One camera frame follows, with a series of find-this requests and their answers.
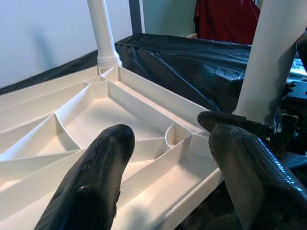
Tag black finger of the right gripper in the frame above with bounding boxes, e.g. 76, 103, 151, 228
196, 111, 273, 142

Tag white plastic table leg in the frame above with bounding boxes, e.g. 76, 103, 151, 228
87, 0, 123, 70
234, 0, 307, 123

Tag white plastic table top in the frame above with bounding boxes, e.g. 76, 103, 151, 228
0, 64, 225, 230

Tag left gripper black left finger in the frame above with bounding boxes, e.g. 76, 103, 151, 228
35, 124, 136, 230

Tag black plastic table cover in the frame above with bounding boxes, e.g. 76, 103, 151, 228
0, 33, 307, 230

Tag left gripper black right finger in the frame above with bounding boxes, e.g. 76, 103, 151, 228
208, 123, 307, 230

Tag dark grey wall post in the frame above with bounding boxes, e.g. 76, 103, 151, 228
128, 0, 144, 36

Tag dark red curtain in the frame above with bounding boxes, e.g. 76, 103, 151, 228
193, 0, 261, 45

